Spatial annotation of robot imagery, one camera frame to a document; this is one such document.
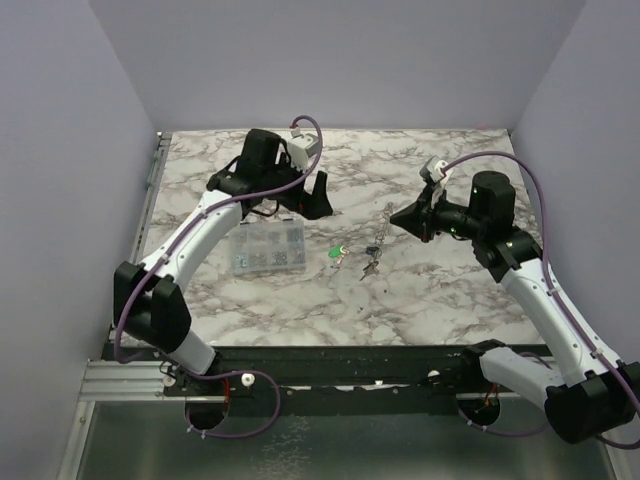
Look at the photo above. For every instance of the aluminium frame rail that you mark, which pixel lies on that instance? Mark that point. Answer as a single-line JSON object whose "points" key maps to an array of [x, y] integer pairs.
{"points": [[121, 382]]}

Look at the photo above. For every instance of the clear plastic parts box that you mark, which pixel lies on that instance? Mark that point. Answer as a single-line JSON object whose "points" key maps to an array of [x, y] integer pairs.
{"points": [[261, 247]]}

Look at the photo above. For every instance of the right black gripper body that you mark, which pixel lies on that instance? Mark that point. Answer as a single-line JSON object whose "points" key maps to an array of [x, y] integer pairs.
{"points": [[426, 215]]}

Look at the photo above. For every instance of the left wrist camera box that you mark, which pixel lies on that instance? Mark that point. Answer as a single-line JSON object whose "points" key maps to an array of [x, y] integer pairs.
{"points": [[301, 147]]}

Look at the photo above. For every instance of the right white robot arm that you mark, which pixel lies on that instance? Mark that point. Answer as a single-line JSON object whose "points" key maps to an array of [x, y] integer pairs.
{"points": [[590, 389]]}

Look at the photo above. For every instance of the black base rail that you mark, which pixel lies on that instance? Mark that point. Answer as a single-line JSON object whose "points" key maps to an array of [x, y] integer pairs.
{"points": [[334, 381]]}

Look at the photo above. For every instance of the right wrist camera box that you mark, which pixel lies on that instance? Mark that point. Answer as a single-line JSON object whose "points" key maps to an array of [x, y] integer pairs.
{"points": [[435, 174]]}

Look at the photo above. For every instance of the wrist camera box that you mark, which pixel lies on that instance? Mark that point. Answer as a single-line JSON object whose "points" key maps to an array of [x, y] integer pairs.
{"points": [[301, 147], [435, 174]]}

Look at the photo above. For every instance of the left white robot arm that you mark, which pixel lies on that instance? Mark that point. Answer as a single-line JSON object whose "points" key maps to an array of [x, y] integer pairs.
{"points": [[149, 303]]}

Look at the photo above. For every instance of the green key tag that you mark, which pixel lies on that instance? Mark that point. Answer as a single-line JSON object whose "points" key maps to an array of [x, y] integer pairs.
{"points": [[338, 253]]}

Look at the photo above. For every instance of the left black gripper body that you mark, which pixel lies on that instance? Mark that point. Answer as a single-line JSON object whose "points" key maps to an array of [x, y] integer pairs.
{"points": [[286, 175]]}

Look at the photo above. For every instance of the large metal key ring disc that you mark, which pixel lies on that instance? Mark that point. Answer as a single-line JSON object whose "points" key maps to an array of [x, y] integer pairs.
{"points": [[382, 231]]}

